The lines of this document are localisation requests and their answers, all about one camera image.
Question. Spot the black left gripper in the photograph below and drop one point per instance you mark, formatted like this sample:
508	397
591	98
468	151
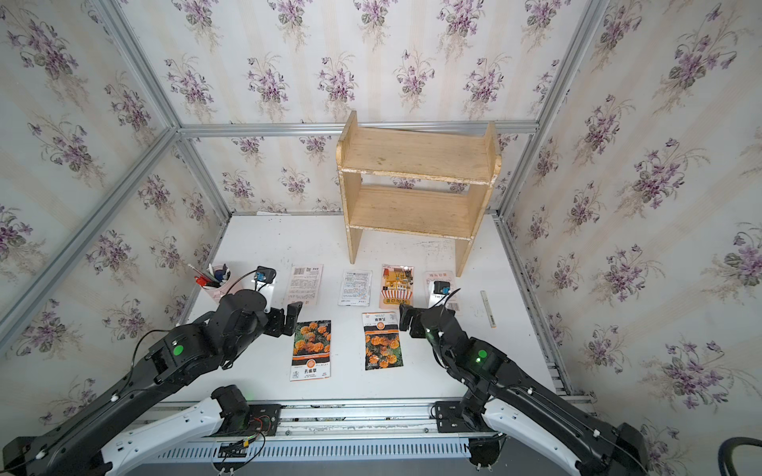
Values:
277	319

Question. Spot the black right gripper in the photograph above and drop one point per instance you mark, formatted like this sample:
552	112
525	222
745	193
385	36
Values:
419	316

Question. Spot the white barcode seed bag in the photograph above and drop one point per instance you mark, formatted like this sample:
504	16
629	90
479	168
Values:
304	285

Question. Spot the white printed seed bag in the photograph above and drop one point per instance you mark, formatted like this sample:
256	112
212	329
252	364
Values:
451	303

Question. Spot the pink storefront seed bag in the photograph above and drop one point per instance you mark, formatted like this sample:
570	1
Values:
397	286

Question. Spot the orange marigold seed bag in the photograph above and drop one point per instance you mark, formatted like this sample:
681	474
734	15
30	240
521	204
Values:
311	353

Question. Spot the dark marigold seed bag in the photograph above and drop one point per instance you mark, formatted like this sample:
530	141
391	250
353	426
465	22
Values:
382	342

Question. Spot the small white seed bag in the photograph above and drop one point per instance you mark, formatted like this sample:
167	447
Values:
355	289

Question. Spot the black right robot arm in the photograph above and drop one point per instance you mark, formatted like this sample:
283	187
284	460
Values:
501	397

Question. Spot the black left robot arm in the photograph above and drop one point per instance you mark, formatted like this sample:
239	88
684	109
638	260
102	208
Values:
98	440

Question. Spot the wooden two-tier shelf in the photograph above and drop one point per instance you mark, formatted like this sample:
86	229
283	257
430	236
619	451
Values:
419	183

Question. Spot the pink pen cup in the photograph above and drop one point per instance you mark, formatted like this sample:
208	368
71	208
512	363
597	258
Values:
216	280

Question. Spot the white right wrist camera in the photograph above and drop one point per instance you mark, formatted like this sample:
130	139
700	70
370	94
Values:
439	291

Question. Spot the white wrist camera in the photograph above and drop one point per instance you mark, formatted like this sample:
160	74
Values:
439	291
263	282

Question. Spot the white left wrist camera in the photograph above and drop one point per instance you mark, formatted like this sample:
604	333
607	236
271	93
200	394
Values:
263	282

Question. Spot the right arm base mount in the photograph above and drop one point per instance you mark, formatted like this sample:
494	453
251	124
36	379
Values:
458	416

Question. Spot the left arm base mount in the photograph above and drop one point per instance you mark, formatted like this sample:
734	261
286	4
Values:
250	419

